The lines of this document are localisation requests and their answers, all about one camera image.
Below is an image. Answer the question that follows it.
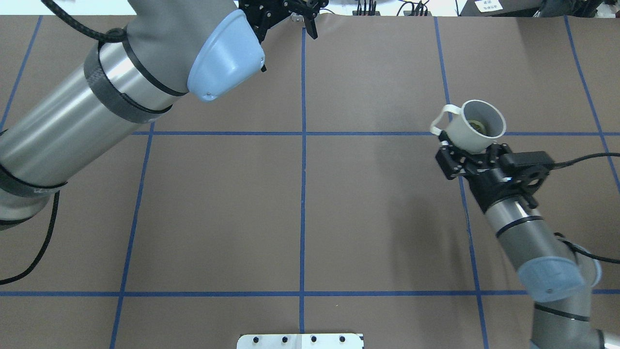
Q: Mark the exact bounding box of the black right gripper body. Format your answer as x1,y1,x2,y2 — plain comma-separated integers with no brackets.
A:
435,149,550,213

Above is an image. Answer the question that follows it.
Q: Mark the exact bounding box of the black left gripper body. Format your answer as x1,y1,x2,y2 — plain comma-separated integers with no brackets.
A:
239,0,329,43

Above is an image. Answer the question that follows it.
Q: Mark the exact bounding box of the white ribbed mug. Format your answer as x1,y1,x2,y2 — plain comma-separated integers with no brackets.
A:
430,99,507,153

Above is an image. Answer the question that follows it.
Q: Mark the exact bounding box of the lemon slice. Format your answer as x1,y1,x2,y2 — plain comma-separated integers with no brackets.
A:
467,120,488,136

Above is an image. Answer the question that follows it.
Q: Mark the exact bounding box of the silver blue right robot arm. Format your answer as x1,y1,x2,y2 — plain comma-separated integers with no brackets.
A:
431,127,619,349

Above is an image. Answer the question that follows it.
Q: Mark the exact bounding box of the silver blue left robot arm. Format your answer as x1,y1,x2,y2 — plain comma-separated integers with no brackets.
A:
1,0,328,285

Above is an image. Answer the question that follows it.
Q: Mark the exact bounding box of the black usb hub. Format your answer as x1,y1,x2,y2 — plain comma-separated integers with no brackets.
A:
352,0,380,17

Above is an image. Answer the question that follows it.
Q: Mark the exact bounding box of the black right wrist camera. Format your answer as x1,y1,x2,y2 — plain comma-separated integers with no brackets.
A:
499,152,555,172

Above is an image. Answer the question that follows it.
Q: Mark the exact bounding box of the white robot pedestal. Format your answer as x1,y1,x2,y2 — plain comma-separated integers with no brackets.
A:
235,333,365,349

